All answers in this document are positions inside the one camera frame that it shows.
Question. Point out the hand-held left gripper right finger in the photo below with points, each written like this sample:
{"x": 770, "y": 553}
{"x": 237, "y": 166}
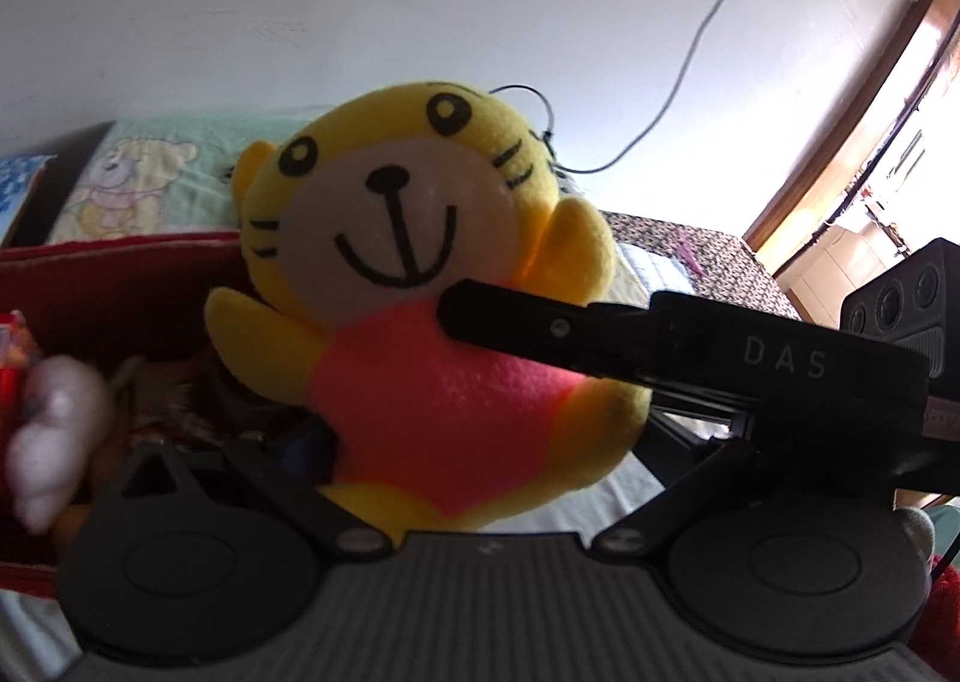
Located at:
{"x": 675, "y": 502}

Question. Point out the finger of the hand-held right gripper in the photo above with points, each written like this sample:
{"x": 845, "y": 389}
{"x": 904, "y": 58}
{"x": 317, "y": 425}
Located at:
{"x": 540, "y": 329}

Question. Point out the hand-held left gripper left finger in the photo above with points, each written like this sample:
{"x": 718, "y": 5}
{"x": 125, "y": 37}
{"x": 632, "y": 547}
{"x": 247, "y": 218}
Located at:
{"x": 315, "y": 509}

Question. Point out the yellow tiger plush toy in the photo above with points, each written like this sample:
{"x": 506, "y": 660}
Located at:
{"x": 420, "y": 397}

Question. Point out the red cardboard box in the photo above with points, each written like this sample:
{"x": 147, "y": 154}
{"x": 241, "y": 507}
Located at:
{"x": 112, "y": 292}

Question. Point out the dark floral blanket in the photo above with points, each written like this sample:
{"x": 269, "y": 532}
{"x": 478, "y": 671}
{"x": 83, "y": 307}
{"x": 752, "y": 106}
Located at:
{"x": 720, "y": 262}

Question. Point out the small pink object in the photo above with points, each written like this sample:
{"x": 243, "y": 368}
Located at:
{"x": 691, "y": 258}

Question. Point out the white fuzzy object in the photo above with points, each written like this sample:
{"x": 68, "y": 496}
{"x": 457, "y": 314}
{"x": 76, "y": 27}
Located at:
{"x": 916, "y": 532}

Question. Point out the pink teddy bear plush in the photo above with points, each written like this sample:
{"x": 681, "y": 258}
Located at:
{"x": 60, "y": 427}

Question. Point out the red cloth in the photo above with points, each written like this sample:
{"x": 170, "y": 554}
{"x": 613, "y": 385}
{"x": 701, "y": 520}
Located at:
{"x": 941, "y": 622}

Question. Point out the red printed packet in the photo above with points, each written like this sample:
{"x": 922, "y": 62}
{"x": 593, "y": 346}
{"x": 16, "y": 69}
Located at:
{"x": 15, "y": 367}

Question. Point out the green cartoon bear bed sheet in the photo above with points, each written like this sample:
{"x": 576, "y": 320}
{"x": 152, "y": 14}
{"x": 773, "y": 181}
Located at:
{"x": 150, "y": 202}

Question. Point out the wooden door frame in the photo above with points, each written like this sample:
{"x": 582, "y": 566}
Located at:
{"x": 847, "y": 127}

